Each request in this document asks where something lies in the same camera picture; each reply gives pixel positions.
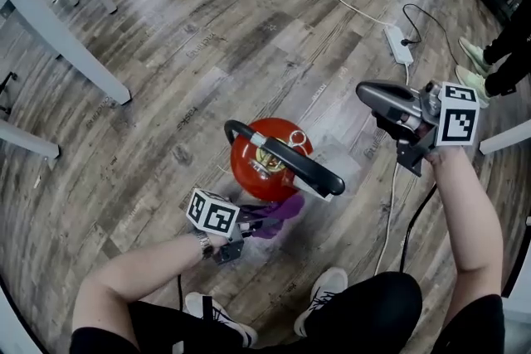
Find large white table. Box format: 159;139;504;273
0;0;133;161

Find purple cloth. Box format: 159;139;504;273
238;193;306;240

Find person's left forearm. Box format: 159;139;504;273
72;234;208;345

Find red fire extinguisher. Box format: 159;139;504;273
223;116;346;203

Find silver wristwatch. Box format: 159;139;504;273
192;230;215;260

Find person's left hand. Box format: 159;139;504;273
207;234;228;258

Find person's black shirt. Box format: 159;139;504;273
431;293;505;354

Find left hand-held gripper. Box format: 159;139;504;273
186;188;285;264

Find black office chair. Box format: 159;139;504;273
0;72;20;117

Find person's right white shoe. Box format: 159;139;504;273
293;267;348;337

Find person's black trousers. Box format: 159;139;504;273
70;272;422;354

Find white power strip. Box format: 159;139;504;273
383;25;415;65

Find person's right forearm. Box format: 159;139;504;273
426;144;505;318

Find right hand-held gripper black cable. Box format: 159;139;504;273
400;184;439;274

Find person's white shoe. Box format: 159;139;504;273
184;292;258;347
293;267;348;337

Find person's left white shoe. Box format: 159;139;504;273
184;292;258;347

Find paper tag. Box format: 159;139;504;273
290;151;362;203

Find black plugged cable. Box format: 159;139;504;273
401;3;461;67

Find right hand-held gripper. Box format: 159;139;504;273
356;80;480;177

